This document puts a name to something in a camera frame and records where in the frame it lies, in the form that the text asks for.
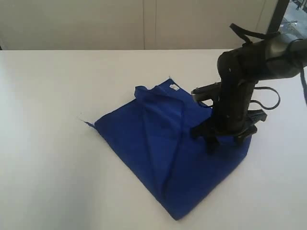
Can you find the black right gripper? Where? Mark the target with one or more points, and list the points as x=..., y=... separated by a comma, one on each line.
x=230, y=116

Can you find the blue towel with white label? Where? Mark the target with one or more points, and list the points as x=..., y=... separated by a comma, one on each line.
x=151, y=135

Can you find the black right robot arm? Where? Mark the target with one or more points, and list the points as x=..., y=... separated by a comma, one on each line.
x=261, y=57

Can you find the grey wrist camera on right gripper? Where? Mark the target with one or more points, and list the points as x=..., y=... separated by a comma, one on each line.
x=209, y=92

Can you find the black window frame post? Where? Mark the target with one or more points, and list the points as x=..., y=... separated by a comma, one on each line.
x=278, y=15

